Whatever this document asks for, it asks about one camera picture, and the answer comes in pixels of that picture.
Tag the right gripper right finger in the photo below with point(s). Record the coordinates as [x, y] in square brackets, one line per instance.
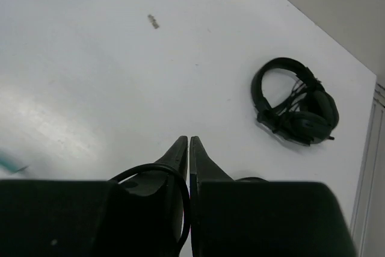
[261, 218]

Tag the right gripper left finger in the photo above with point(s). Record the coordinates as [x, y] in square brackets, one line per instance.
[142, 211]

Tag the teal cat ear headphones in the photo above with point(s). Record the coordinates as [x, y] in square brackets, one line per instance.
[12, 164]

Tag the black unwrapped headphones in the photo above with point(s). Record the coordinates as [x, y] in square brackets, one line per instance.
[251, 179]

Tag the black wrapped headphones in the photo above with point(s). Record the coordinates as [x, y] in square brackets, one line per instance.
[307, 116]

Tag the small debris on table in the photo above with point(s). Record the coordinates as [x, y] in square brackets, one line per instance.
[153, 21]

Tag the aluminium rail at right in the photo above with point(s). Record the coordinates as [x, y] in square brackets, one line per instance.
[367, 223]

